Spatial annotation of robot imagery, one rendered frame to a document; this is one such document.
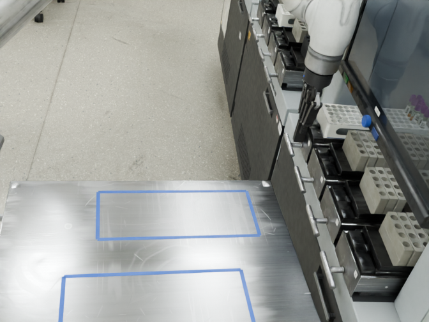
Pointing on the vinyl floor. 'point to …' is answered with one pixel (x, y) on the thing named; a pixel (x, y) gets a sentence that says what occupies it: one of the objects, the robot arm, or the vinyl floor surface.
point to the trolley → (149, 253)
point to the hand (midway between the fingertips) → (301, 130)
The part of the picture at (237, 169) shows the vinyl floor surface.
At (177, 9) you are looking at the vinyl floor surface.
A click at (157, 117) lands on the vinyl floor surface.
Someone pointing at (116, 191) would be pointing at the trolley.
